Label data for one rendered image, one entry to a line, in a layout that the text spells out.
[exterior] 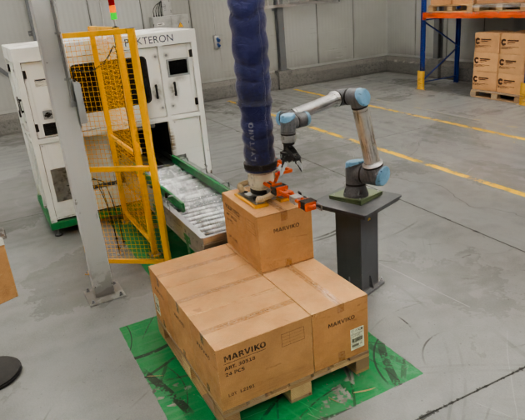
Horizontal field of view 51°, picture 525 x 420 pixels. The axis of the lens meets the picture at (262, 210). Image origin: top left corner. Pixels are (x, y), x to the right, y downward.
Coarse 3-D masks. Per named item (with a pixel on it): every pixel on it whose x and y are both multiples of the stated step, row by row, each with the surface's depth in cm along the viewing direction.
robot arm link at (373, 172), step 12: (348, 96) 370; (360, 96) 364; (360, 108) 370; (360, 120) 375; (360, 132) 380; (372, 132) 381; (360, 144) 388; (372, 144) 384; (372, 156) 388; (372, 168) 390; (384, 168) 392; (372, 180) 395; (384, 180) 396
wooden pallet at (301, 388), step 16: (160, 320) 396; (176, 352) 378; (368, 352) 344; (192, 368) 341; (336, 368) 335; (352, 368) 347; (368, 368) 348; (288, 384) 322; (304, 384) 326; (208, 400) 331; (256, 400) 312; (224, 416) 304
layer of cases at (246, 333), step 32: (192, 256) 397; (224, 256) 393; (160, 288) 370; (192, 288) 353; (224, 288) 349; (256, 288) 346; (288, 288) 343; (320, 288) 339; (352, 288) 336; (192, 320) 318; (224, 320) 315; (256, 320) 312; (288, 320) 310; (320, 320) 317; (352, 320) 330; (192, 352) 332; (224, 352) 292; (256, 352) 302; (288, 352) 313; (320, 352) 325; (352, 352) 338; (224, 384) 298; (256, 384) 308
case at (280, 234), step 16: (224, 192) 399; (224, 208) 403; (240, 208) 372; (272, 208) 362; (288, 208) 359; (240, 224) 380; (256, 224) 352; (272, 224) 356; (288, 224) 362; (304, 224) 367; (240, 240) 387; (256, 240) 359; (272, 240) 360; (288, 240) 365; (304, 240) 371; (256, 256) 366; (272, 256) 364; (288, 256) 369; (304, 256) 375
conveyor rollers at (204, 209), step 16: (160, 176) 586; (176, 176) 584; (192, 176) 582; (176, 192) 531; (192, 192) 529; (208, 192) 526; (176, 208) 495; (192, 208) 493; (208, 208) 483; (192, 224) 457; (208, 224) 454; (224, 224) 450
